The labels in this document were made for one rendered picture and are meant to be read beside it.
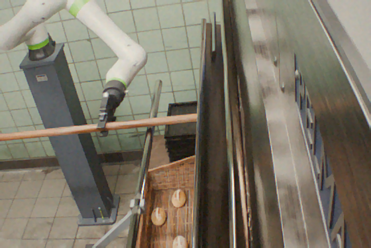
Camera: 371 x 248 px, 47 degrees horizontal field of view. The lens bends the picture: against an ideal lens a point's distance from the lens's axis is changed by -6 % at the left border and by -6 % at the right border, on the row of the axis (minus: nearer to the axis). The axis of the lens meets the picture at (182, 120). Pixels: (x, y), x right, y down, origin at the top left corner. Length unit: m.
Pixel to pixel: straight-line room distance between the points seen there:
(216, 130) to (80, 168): 1.65
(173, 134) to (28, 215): 1.51
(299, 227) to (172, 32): 2.56
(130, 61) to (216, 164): 0.89
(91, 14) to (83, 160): 1.04
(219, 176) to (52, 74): 1.50
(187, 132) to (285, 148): 1.84
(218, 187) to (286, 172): 0.70
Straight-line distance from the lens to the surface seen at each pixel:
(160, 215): 2.09
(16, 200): 3.50
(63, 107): 2.50
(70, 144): 2.65
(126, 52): 1.89
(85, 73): 3.06
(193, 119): 1.63
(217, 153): 1.14
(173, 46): 2.88
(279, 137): 0.38
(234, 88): 0.78
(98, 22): 1.95
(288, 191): 0.34
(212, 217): 0.98
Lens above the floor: 2.14
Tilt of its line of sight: 35 degrees down
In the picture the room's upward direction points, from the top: 11 degrees counter-clockwise
